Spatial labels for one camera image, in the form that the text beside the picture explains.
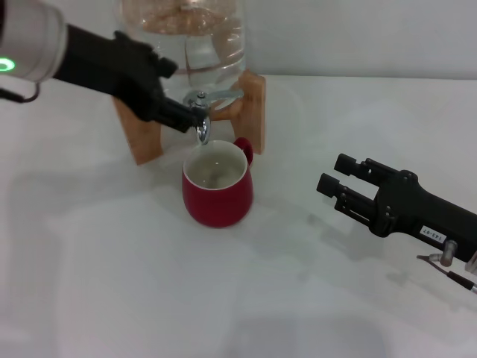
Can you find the clear glass water dispenser jar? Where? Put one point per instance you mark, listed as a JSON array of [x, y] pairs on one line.
[[208, 44]]

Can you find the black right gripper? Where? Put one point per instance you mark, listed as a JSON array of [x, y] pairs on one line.
[[410, 205]]

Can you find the red cup with white inside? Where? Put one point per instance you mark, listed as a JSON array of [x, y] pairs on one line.
[[216, 209]]

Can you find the chrome faucet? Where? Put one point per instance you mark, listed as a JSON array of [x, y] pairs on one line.
[[204, 132]]

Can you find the wooden dispenser stand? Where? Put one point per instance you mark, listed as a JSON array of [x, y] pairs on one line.
[[253, 112]]

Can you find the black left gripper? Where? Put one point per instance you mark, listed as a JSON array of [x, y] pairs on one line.
[[112, 71]]

